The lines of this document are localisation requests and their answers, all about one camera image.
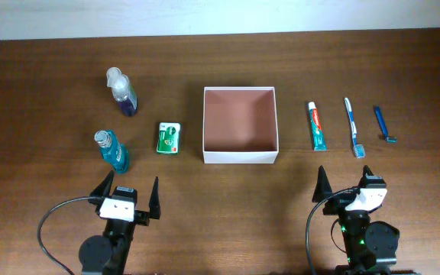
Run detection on blue disposable razor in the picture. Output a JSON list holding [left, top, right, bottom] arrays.
[[374, 106, 397, 143]]

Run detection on white open cardboard box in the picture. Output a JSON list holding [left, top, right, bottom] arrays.
[[202, 86, 280, 164]]

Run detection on blue white toothbrush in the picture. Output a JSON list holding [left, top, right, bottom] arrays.
[[344, 98, 366, 159]]

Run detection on toothpaste tube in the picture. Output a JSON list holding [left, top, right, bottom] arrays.
[[308, 102, 327, 151]]

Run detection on teal mouthwash bottle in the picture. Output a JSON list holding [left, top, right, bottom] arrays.
[[94, 130, 130, 173]]

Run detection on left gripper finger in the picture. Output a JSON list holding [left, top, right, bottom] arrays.
[[148, 176, 161, 220], [88, 170, 115, 205]]

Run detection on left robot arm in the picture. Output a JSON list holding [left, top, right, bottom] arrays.
[[79, 171, 161, 274]]

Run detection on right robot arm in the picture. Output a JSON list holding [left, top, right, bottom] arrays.
[[306, 166, 400, 275]]

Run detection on clear purple spray bottle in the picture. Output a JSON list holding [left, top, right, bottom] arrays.
[[106, 67, 138, 117]]

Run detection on green white soap bar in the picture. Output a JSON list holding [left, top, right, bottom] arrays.
[[156, 122, 181, 155]]

